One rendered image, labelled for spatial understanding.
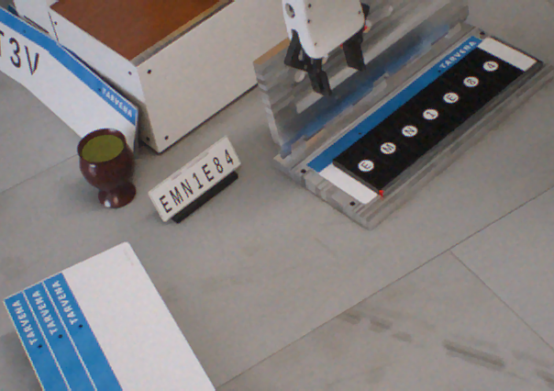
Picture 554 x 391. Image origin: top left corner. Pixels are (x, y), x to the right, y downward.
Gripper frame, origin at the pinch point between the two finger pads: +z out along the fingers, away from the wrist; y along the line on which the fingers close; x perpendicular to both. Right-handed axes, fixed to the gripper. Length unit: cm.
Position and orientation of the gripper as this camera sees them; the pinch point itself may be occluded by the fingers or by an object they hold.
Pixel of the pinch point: (337, 71)
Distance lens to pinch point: 159.2
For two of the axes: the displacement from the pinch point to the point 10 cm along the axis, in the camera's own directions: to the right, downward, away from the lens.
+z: 2.6, 7.6, 5.9
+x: -6.5, -3.2, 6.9
